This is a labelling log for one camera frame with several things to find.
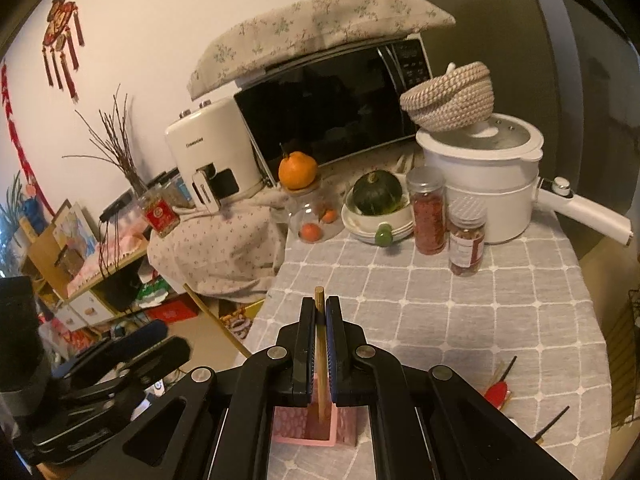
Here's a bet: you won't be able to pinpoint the wooden chopstick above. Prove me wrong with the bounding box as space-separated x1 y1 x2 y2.
314 286 331 425

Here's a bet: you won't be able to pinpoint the pink perforated utensil holder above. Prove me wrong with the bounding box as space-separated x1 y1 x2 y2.
272 375 360 448

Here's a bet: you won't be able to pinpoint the yellow printed cardboard box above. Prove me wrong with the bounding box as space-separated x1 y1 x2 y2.
218 299 265 341

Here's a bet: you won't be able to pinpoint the red gift box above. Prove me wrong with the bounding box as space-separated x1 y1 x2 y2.
145 294 200 324

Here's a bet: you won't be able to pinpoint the grey checked tablecloth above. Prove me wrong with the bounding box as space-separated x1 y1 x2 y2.
245 210 612 479

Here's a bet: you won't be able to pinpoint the wooden shelf unit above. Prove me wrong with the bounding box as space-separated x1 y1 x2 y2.
13 196 150 330

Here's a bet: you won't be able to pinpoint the floral cloth over shelf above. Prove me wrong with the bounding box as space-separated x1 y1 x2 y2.
146 188 288 304

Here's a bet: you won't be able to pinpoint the green lime on bowl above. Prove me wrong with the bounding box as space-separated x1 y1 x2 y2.
374 223 394 247

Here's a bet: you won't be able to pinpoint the white stacked bowls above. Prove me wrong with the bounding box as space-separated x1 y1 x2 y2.
341 190 414 246

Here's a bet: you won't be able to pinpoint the short jar with red label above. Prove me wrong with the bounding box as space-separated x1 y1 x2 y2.
448 196 487 276

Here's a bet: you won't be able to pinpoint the jar with red gold label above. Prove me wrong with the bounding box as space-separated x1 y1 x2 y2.
138 186 180 237

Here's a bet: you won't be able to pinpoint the clear glass jar with fruit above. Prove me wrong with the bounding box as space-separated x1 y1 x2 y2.
286 186 344 244

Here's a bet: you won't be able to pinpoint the dark green squash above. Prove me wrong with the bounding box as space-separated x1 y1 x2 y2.
352 170 404 216

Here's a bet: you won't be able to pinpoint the tall jar of red spice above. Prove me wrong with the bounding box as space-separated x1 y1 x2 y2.
407 166 446 255

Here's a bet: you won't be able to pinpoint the orange tangerine on jar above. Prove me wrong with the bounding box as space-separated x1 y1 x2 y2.
278 152 318 191

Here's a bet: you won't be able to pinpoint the white electric cooking pot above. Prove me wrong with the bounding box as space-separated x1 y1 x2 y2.
416 113 634 246

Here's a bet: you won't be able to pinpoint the dried twig bunch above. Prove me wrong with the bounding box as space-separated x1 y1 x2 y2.
62 86 148 197

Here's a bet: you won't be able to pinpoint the black microwave oven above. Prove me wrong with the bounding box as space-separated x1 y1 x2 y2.
234 35 432 183

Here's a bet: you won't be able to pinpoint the red chinese knot decoration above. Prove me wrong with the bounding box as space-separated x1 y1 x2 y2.
41 0 86 104

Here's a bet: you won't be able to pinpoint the dark grey refrigerator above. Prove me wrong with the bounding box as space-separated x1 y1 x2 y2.
423 0 639 253

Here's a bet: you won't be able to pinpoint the floral cloth cover on microwave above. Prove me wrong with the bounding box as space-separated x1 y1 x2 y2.
188 0 456 100

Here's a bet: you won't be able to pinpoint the black wire storage rack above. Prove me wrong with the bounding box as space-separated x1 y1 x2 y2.
608 288 639 428

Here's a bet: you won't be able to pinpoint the woven rope basket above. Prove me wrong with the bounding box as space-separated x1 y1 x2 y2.
399 62 495 132

